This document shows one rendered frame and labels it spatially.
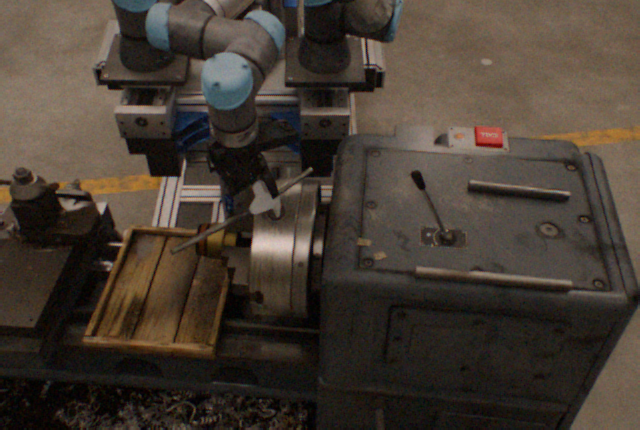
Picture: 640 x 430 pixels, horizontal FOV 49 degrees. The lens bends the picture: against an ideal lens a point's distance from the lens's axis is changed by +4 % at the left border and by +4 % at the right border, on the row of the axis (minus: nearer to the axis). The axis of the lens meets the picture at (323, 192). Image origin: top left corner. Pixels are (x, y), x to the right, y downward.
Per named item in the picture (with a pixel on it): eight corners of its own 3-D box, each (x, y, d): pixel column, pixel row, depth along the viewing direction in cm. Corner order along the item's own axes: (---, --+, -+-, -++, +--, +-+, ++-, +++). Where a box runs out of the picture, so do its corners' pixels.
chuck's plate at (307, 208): (322, 222, 179) (321, 153, 153) (309, 338, 163) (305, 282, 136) (309, 221, 180) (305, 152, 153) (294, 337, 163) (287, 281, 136)
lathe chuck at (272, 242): (309, 221, 180) (305, 152, 153) (294, 337, 163) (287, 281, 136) (275, 219, 180) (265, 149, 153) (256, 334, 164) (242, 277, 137)
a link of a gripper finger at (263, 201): (257, 229, 128) (236, 189, 124) (282, 212, 130) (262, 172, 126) (264, 234, 125) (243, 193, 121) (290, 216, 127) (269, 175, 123)
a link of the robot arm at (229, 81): (261, 54, 104) (238, 95, 100) (267, 101, 113) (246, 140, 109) (213, 40, 105) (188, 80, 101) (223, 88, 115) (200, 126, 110)
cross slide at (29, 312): (103, 202, 188) (99, 190, 185) (39, 339, 159) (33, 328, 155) (40, 197, 189) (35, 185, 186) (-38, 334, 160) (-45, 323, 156)
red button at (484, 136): (499, 133, 161) (501, 127, 160) (501, 151, 157) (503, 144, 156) (473, 132, 162) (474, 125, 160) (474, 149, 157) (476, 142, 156)
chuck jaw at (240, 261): (271, 247, 154) (263, 289, 146) (272, 262, 158) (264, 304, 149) (223, 244, 155) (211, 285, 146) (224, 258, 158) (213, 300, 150)
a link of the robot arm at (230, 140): (238, 90, 115) (268, 120, 111) (241, 108, 118) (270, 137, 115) (200, 113, 112) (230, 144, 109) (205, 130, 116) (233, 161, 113)
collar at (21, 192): (52, 178, 167) (48, 169, 165) (39, 202, 161) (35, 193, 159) (18, 175, 167) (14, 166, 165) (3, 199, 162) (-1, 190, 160)
